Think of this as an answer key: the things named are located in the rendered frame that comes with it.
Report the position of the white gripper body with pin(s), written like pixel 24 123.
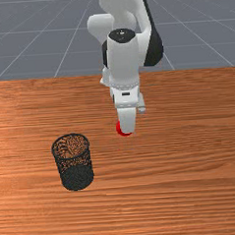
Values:
pixel 125 114

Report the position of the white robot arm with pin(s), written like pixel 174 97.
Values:
pixel 124 61

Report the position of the red ball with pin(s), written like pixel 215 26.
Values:
pixel 118 128

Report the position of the dark mesh basket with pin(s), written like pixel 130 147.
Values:
pixel 74 164

